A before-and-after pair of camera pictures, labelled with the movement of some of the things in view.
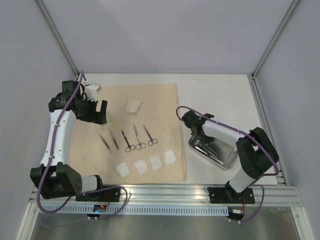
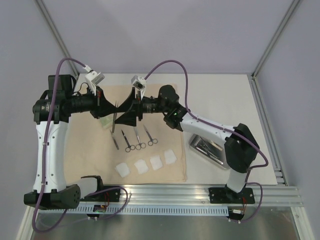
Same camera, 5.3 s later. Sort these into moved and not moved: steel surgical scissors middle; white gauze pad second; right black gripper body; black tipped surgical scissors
Moved: right black gripper body
Not moved: white gauze pad second; black tipped surgical scissors; steel surgical scissors middle
